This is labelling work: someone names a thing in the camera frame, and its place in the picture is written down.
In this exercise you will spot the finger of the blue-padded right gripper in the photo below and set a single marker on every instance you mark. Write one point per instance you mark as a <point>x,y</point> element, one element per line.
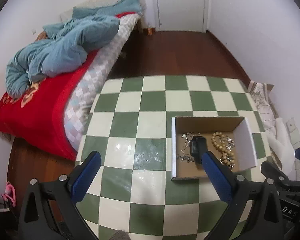
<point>264,220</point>

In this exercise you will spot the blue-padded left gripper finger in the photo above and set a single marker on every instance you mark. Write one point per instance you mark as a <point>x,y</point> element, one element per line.
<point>49,209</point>

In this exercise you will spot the cardboard box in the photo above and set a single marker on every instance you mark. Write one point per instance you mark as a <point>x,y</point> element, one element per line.
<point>185,127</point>

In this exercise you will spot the pink slipper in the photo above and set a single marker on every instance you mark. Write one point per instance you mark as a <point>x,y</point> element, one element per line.
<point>9,194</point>

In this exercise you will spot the red bed blanket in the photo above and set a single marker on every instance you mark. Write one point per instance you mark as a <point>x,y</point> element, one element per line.
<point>38,116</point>

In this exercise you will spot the grey checkered mattress sheet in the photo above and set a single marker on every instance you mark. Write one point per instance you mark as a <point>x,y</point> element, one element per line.
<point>81,100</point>

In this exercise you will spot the green white checkered tablecloth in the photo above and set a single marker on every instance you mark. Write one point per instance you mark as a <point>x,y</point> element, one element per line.
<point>130,126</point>

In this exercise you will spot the blue quilted duvet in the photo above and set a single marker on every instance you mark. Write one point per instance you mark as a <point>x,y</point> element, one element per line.
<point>66,45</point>

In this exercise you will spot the white door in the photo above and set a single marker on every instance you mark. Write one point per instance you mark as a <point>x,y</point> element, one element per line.
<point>182,15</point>

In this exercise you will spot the white wall socket strip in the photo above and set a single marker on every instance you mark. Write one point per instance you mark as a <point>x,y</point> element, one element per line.
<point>295,141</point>

